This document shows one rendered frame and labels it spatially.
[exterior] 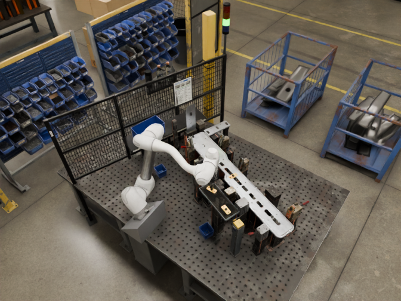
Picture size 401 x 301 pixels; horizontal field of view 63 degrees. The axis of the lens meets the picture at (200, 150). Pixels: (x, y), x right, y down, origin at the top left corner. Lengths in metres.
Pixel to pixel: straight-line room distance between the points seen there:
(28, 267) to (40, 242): 0.29
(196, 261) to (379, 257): 2.09
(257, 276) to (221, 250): 0.36
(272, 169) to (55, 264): 2.51
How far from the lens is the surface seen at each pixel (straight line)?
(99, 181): 3.54
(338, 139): 4.91
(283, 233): 2.76
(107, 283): 3.73
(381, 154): 4.92
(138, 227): 2.83
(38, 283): 3.98
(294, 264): 3.00
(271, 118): 4.97
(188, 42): 5.68
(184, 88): 3.47
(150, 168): 2.92
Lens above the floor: 3.34
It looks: 46 degrees down
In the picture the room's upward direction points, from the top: 1 degrees counter-clockwise
